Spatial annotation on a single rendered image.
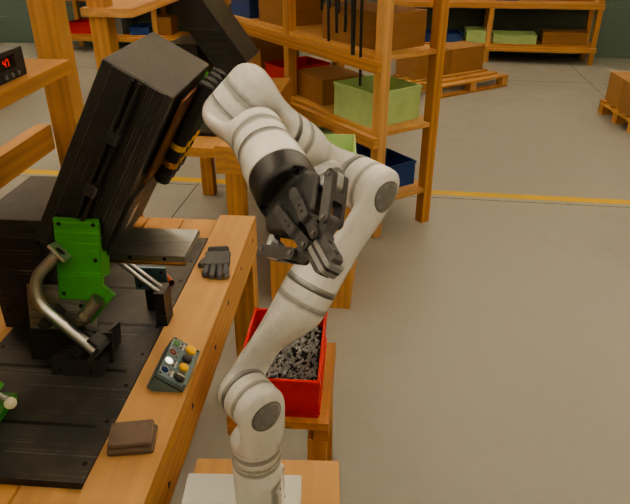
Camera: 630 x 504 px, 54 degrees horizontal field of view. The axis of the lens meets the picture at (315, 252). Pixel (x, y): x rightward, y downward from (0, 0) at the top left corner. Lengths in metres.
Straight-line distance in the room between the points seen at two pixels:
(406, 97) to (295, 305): 3.22
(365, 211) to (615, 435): 2.15
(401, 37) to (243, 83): 3.26
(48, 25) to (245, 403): 1.59
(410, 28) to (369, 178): 3.10
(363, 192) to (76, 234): 0.84
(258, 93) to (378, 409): 2.19
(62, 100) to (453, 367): 2.06
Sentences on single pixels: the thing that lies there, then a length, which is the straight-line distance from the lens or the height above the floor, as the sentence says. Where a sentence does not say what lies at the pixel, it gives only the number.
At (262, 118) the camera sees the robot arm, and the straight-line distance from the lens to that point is 0.75.
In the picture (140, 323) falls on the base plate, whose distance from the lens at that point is 1.85.
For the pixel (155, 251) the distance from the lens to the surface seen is 1.72.
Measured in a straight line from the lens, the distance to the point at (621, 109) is 7.24.
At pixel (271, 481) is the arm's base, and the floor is 1.01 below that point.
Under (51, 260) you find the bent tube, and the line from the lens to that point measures 1.64.
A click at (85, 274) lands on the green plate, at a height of 1.14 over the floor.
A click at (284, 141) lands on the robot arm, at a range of 0.70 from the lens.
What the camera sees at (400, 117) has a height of 0.76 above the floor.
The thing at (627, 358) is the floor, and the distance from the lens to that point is 3.47.
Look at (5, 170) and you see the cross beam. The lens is 2.16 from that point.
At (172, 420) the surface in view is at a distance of 1.52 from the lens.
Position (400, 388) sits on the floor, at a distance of 2.96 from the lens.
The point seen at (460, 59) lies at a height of 0.31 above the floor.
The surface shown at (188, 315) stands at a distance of 1.85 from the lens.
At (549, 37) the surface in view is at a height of 0.36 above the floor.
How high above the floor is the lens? 1.92
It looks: 29 degrees down
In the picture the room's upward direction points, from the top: straight up
